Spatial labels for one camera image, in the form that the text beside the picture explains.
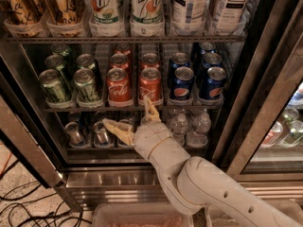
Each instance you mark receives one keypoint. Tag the pepsi can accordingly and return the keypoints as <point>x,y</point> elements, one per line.
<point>206,47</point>
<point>182,83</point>
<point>211,60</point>
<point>213,83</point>
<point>177,60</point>

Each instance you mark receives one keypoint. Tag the wire shelf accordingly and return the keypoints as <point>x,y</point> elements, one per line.
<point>128,40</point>
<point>129,108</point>

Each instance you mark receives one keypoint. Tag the front left green can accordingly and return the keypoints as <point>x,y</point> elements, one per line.
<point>54,86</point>

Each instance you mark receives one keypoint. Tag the rear green can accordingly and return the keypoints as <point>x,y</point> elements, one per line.
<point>64,50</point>

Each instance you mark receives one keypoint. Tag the la croix can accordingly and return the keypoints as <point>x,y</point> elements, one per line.
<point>65,12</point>
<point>22,12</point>

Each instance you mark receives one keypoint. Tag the left clear plastic bin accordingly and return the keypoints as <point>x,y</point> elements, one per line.
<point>150,214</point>

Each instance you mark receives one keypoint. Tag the front right green can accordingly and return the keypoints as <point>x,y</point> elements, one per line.
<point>87,86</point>

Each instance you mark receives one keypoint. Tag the top wire shelf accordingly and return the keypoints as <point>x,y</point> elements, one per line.
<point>128,40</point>

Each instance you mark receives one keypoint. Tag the middle left pepsi can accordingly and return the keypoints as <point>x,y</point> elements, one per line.
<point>177,60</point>

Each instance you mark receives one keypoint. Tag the right la croix can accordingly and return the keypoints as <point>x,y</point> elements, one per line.
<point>65,12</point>

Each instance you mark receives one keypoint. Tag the right water bottle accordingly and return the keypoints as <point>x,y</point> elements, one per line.
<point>198,130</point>

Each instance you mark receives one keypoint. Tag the rear right pepsi can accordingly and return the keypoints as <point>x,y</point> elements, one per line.
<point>206,47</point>

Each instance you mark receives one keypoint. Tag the right teas tea bottle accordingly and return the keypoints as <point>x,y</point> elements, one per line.
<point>227,13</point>

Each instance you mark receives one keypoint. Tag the middle right green can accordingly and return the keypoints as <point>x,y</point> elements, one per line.
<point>88,61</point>

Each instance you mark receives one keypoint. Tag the open fridge door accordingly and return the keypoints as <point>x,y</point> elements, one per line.
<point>13,124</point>

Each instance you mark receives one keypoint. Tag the middle silver slim can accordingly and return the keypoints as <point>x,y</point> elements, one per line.
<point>102,136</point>

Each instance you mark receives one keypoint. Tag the right 7up can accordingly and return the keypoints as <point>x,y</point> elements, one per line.
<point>147,11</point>

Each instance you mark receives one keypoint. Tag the teas tea bottle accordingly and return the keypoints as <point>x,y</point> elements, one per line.
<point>188,11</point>
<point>227,13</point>

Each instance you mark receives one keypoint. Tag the right fridge glass door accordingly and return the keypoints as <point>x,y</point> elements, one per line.
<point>268,72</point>

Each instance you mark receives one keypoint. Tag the left teas tea bottle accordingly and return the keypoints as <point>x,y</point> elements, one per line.
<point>188,11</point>

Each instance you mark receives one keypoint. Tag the front right pepsi can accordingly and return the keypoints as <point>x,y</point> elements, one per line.
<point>213,83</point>

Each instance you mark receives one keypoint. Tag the left 7up can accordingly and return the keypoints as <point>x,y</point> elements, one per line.
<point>105,12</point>

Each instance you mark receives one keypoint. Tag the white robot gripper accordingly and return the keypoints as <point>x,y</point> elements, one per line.
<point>151,135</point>

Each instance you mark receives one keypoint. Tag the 7up can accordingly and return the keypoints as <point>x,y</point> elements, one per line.
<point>147,11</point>
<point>105,12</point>

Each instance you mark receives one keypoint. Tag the front left pepsi can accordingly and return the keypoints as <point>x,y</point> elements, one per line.
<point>182,83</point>

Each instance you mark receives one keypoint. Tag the middle wire shelf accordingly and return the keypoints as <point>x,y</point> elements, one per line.
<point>129,108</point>

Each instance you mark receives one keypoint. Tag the middle left green can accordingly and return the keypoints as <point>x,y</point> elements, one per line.
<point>59,63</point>

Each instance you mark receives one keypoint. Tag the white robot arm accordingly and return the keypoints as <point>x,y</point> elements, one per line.
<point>191,182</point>

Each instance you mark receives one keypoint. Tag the left la croix can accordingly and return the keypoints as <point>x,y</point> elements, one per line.
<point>22,12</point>

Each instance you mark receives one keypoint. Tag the green can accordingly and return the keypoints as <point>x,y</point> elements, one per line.
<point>59,63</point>
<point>87,86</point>
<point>64,50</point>
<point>54,86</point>
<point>88,61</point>

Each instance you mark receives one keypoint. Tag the left silver slim can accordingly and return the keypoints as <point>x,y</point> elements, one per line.
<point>72,129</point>

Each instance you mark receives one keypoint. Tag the coke can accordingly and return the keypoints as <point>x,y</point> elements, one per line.
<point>150,60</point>
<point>150,84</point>
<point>123,48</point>
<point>118,85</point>
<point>120,61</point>

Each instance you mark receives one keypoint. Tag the middle right pepsi can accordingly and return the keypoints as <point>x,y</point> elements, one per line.
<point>211,60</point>

